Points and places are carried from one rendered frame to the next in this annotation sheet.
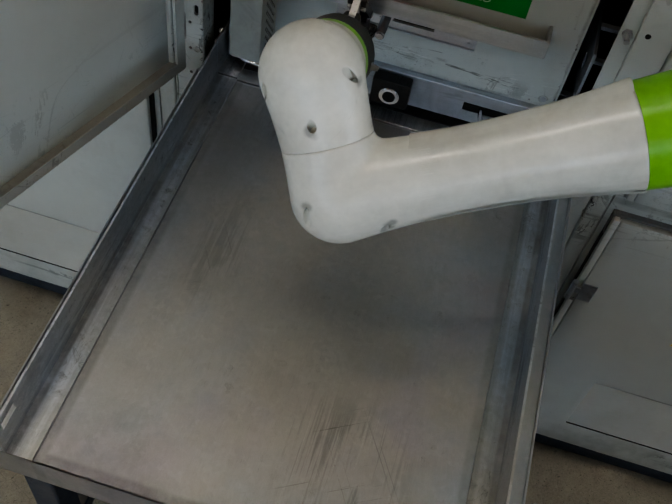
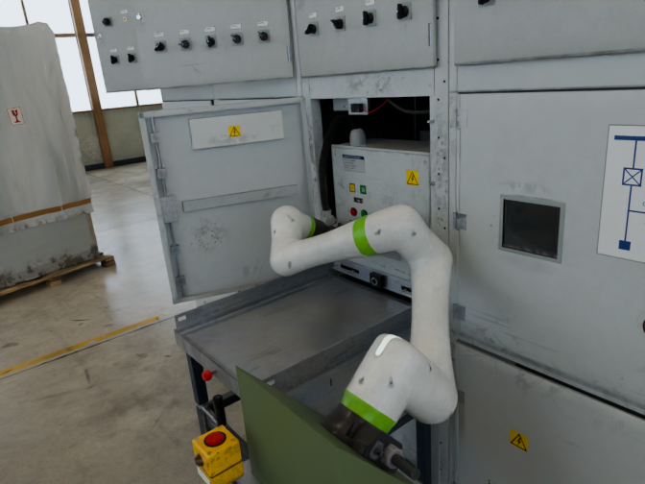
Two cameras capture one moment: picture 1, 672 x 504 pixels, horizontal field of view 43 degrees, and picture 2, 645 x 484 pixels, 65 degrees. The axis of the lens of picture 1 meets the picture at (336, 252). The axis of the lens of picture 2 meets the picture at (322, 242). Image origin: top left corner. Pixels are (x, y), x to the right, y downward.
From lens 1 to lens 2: 1.24 m
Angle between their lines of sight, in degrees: 49
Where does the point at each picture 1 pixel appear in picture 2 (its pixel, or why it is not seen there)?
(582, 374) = (480, 470)
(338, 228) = (274, 262)
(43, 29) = (260, 236)
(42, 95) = (257, 260)
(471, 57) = (400, 264)
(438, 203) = (300, 254)
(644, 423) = not seen: outside the picture
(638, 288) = (480, 392)
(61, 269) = not seen: hidden behind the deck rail
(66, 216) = not seen: hidden behind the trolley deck
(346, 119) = (284, 229)
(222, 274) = (275, 315)
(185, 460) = (219, 347)
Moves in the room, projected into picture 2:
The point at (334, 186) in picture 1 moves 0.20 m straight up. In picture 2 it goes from (275, 248) to (269, 186)
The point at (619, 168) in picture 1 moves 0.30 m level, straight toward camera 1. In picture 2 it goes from (346, 239) to (242, 261)
